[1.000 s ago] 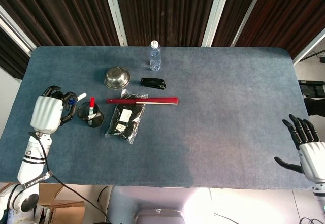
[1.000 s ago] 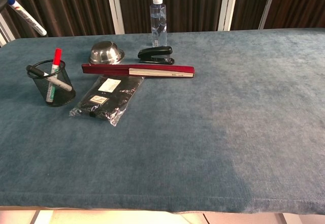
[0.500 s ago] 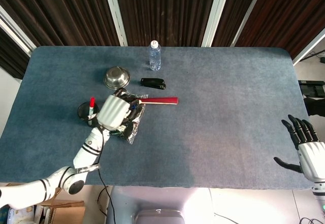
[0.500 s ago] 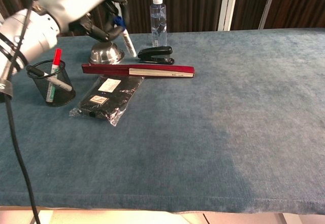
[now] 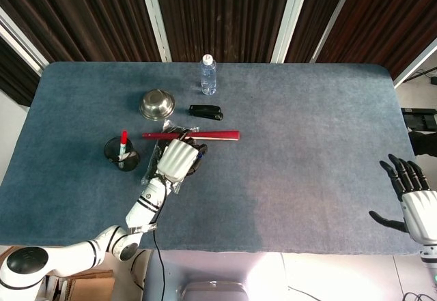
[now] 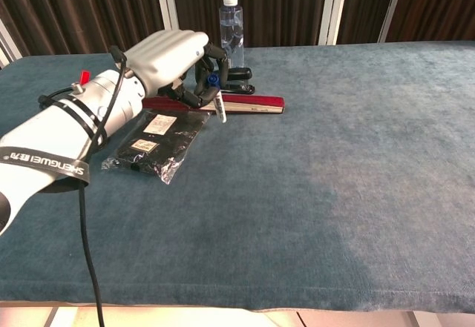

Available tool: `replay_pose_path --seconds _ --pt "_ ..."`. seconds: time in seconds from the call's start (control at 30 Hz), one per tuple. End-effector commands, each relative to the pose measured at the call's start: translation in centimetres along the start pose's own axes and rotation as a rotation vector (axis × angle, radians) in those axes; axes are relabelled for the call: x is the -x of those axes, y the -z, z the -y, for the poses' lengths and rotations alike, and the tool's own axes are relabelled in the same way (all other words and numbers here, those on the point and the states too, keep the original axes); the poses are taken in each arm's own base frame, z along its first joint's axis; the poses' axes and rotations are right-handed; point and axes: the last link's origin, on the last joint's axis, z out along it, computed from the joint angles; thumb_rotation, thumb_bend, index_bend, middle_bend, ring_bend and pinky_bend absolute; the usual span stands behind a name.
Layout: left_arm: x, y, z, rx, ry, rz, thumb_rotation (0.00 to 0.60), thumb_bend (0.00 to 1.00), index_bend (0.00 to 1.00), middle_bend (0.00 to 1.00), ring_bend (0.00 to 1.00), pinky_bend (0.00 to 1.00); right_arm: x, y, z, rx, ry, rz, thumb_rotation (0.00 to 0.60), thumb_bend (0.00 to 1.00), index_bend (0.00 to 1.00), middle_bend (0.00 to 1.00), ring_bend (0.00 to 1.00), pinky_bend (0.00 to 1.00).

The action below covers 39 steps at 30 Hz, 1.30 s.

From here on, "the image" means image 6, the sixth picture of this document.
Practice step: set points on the clear plastic water bottle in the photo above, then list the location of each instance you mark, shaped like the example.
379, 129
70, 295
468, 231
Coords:
232, 19

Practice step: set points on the black stapler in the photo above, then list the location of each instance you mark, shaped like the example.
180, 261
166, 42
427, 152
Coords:
241, 73

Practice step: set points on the white aluminium frame post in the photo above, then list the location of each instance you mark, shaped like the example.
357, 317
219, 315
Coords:
334, 8
167, 0
7, 45
391, 8

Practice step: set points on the small white tube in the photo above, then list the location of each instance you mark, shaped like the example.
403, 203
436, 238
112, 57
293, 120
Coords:
221, 108

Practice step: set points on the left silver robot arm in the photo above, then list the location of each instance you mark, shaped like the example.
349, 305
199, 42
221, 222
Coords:
55, 138

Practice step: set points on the blue table cloth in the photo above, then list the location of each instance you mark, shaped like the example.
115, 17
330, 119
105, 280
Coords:
297, 193

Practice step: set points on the black item in plastic bag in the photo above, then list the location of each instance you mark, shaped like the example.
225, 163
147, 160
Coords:
159, 145

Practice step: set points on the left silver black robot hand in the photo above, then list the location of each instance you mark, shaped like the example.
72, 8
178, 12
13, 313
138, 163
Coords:
167, 58

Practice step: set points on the red folded hand fan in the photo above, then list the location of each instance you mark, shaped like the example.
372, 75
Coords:
259, 103

